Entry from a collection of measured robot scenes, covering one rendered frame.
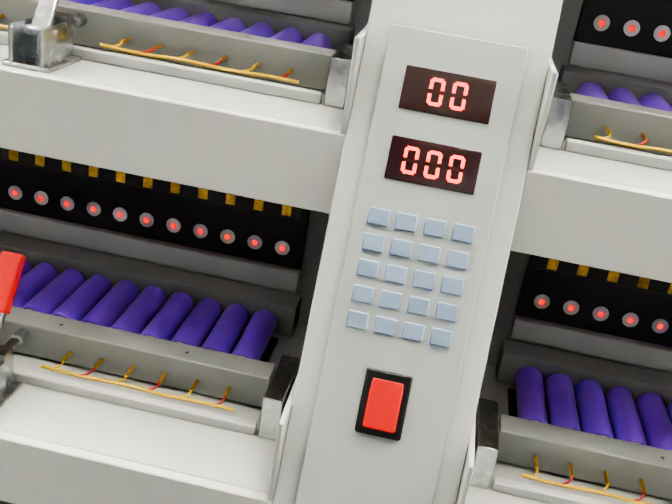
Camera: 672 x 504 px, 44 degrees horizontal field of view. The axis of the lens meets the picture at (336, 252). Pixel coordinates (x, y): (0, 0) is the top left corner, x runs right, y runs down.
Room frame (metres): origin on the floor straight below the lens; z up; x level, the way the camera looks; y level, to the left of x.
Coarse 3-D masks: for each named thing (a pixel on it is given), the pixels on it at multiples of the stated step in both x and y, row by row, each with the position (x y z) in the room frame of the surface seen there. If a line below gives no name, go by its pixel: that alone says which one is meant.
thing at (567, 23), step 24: (360, 0) 0.63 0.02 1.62; (576, 0) 0.62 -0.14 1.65; (360, 24) 0.63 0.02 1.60; (576, 24) 0.62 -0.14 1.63; (312, 216) 0.63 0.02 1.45; (48, 240) 0.65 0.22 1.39; (312, 240) 0.63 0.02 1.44; (312, 264) 0.63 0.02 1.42; (312, 288) 0.63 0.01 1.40; (504, 288) 0.62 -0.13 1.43; (504, 312) 0.62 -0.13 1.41; (504, 336) 0.62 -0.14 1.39
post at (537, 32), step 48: (384, 0) 0.43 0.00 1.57; (432, 0) 0.43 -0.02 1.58; (480, 0) 0.42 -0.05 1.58; (528, 0) 0.42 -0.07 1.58; (384, 48) 0.43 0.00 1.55; (528, 48) 0.42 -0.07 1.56; (528, 96) 0.42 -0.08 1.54; (528, 144) 0.42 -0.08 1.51; (336, 192) 0.43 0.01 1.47; (336, 240) 0.43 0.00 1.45; (336, 288) 0.43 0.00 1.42; (480, 288) 0.42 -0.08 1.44; (480, 336) 0.42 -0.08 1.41; (480, 384) 0.42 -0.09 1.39; (288, 432) 0.43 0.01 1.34; (288, 480) 0.43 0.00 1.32
